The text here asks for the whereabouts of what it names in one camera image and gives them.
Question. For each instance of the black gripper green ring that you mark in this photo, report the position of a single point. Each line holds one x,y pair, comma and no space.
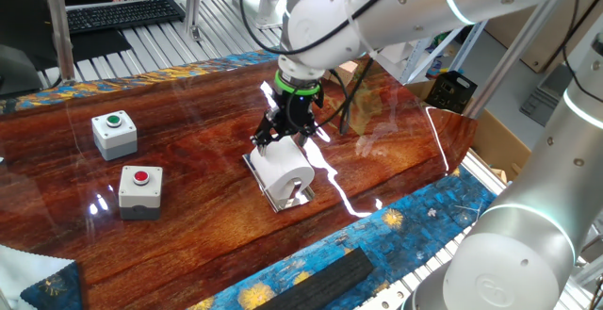
297,107

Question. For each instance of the white toilet paper roll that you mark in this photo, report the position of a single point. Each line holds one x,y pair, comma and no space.
282,168

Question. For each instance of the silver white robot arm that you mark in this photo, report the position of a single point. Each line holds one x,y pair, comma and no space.
518,263

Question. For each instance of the shiny metal paper roll holder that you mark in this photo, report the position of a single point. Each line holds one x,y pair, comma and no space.
285,204

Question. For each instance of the white metal shelf rack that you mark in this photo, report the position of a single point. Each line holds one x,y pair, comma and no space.
464,46

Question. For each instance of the small wooden block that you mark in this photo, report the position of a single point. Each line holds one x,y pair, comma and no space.
347,70

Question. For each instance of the glossy wood pattern table mat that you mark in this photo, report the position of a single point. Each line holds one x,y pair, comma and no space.
188,234

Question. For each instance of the black foam block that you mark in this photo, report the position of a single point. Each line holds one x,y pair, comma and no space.
320,282

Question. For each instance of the red push button box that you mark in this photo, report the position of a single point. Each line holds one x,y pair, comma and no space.
140,194

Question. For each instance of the starry night pattern tablecloth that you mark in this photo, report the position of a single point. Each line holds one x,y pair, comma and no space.
424,225

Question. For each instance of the green push button box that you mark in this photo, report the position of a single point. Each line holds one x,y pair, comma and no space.
114,135

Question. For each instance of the black computer keyboard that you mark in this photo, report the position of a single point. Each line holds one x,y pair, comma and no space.
125,14

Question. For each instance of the black desk pad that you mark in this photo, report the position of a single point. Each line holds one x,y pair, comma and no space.
99,46

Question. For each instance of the brown cardboard box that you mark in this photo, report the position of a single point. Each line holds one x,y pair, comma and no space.
499,145

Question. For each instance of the grey plastic floor case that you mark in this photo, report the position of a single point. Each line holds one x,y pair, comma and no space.
542,98

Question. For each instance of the brown wooden board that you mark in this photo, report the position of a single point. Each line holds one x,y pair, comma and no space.
542,41

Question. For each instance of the black computer monitor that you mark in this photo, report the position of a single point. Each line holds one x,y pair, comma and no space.
23,18

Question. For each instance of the folded starry cloth white backing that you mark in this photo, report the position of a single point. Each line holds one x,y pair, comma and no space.
28,277

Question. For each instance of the aluminium frame post with bracket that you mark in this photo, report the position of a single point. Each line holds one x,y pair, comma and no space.
193,4

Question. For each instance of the diagonal aluminium frame beam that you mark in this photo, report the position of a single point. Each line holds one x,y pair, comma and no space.
505,65

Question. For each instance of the plain aluminium frame post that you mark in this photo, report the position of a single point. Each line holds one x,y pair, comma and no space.
59,27

